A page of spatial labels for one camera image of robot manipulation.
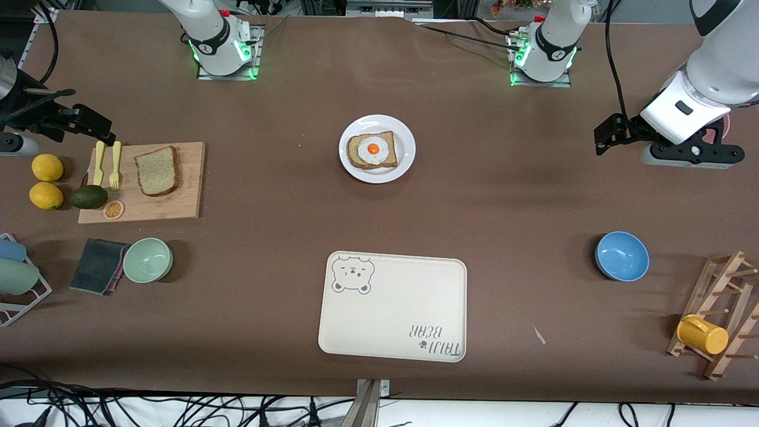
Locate plain brown bread slice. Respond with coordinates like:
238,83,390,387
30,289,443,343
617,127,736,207
134,146,179,197

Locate white round plate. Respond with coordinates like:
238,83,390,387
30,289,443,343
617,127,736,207
339,114,416,184

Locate fried egg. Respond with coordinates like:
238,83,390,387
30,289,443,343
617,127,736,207
358,135,390,166

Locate pink plate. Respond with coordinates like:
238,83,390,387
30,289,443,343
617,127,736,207
706,113,732,144

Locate yellow lemon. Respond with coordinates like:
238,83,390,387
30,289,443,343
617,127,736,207
31,154,64,182
29,182,64,211

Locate dark green avocado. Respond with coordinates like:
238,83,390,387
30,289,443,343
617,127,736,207
71,185,109,210

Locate wooden cutting board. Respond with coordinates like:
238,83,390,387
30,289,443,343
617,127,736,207
78,142,206,224

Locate blue bowl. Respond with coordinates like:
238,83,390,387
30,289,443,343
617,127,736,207
595,231,650,282

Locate dark grey folded cloth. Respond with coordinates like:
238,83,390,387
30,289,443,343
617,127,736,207
69,238,130,295

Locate light blue cup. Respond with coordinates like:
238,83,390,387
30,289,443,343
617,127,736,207
0,237,27,262

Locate pale green bowl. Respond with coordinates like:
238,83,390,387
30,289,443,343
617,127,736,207
123,238,174,283

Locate wooden cup rack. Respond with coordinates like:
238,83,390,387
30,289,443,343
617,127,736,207
666,250,759,381

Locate yellow cup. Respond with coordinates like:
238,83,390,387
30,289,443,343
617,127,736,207
677,314,729,355

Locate cream tray with bear print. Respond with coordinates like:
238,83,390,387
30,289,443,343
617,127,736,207
318,251,468,362

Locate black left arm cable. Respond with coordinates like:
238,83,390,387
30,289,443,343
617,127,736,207
604,0,630,128

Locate aluminium table edge rail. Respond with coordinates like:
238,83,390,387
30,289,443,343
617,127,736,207
18,6,60,69

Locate black table cable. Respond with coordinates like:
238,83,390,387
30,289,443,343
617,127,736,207
412,23,522,51

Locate white wire rack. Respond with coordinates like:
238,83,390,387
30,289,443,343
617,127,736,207
0,233,53,327

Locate aluminium frame rail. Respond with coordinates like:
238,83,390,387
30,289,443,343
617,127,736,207
347,0,433,18

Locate black floor cable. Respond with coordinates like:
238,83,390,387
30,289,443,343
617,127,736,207
0,380,356,427

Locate metal bracket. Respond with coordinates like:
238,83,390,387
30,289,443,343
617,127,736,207
341,378,391,427

